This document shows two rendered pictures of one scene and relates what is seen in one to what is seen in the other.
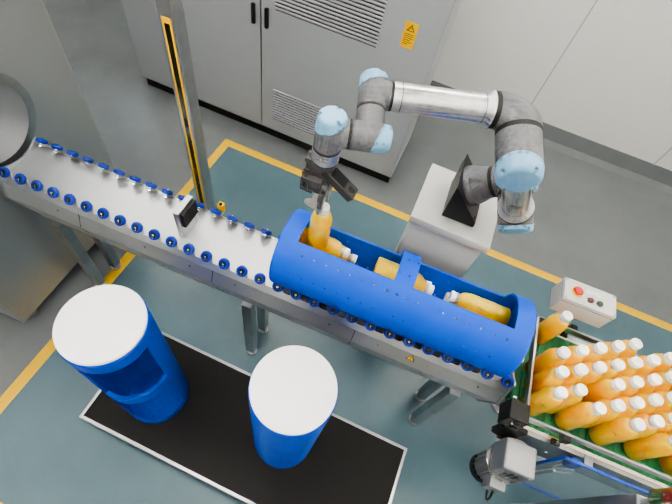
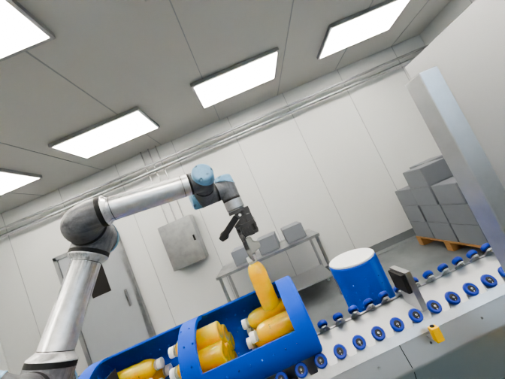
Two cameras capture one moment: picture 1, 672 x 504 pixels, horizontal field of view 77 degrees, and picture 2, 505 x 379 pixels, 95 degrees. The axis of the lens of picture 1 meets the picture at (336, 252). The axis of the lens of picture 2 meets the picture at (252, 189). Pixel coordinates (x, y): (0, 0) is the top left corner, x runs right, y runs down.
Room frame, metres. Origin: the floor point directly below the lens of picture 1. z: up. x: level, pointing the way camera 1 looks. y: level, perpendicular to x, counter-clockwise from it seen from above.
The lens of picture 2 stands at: (1.79, -0.01, 1.53)
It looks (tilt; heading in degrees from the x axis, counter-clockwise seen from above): 5 degrees up; 168
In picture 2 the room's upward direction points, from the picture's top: 24 degrees counter-clockwise
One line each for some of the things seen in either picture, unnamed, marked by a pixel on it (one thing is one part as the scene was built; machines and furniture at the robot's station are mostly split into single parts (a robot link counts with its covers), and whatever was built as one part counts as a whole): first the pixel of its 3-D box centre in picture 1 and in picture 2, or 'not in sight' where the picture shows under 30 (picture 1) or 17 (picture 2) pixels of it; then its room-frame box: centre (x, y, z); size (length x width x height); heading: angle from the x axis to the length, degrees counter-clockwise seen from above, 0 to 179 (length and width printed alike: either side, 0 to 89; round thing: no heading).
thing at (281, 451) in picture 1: (287, 417); not in sight; (0.37, 0.02, 0.59); 0.28 x 0.28 x 0.88
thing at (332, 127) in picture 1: (331, 131); (225, 188); (0.83, 0.09, 1.66); 0.09 x 0.08 x 0.11; 99
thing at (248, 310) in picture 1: (250, 329); not in sight; (0.79, 0.32, 0.31); 0.06 x 0.06 x 0.63; 81
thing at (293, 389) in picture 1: (293, 388); not in sight; (0.37, 0.02, 1.03); 0.28 x 0.28 x 0.01
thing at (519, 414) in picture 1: (513, 413); not in sight; (0.49, -0.74, 0.95); 0.10 x 0.07 x 0.10; 171
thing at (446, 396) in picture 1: (431, 406); not in sight; (0.64, -0.65, 0.31); 0.06 x 0.06 x 0.63; 81
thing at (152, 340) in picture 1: (136, 366); (383, 328); (0.41, 0.67, 0.59); 0.28 x 0.28 x 0.88
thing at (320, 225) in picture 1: (320, 227); (261, 283); (0.83, 0.07, 1.26); 0.07 x 0.07 x 0.19
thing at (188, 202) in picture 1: (187, 217); (406, 288); (0.90, 0.59, 1.00); 0.10 x 0.04 x 0.15; 171
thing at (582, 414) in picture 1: (579, 415); not in sight; (0.53, -0.95, 1.00); 0.07 x 0.07 x 0.19
